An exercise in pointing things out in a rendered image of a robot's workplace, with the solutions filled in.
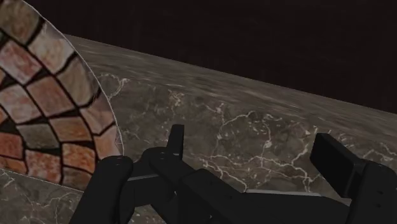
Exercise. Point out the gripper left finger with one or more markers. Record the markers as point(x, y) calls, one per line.
point(108, 186)

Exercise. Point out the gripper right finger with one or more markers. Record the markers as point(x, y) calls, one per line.
point(372, 192)

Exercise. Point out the stone-patterned robot stand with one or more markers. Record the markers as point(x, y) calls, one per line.
point(46, 93)

